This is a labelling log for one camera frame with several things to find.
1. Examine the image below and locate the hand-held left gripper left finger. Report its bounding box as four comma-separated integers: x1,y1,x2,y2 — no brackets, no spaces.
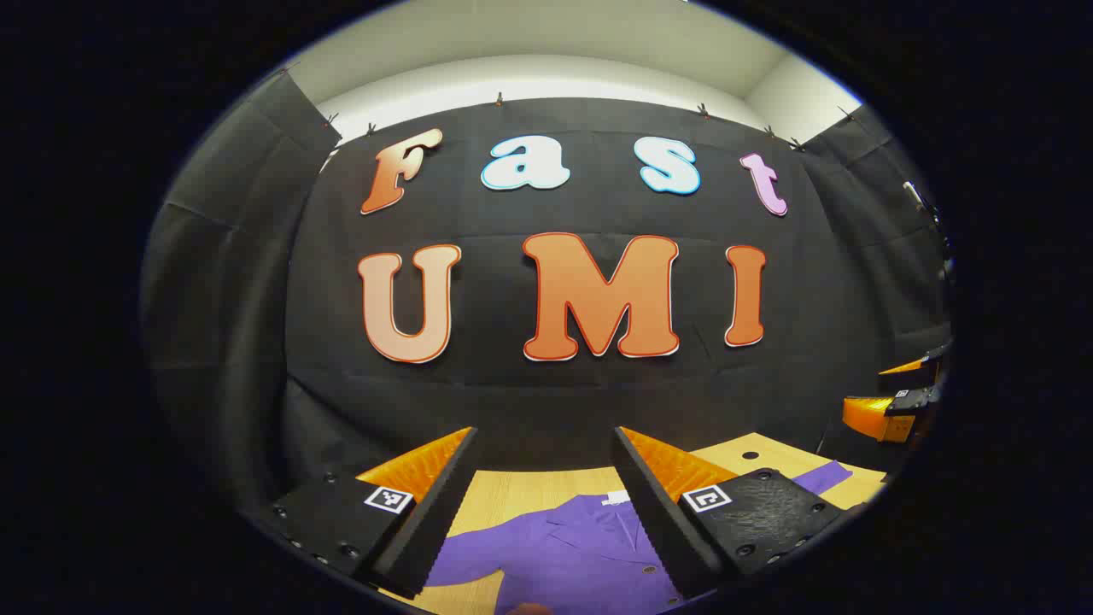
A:
260,425,480,600

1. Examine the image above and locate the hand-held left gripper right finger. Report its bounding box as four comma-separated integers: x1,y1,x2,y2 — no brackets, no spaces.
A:
611,425,846,600

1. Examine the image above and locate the purple ribbed garment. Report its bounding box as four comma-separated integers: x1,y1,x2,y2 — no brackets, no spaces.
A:
424,461,853,615

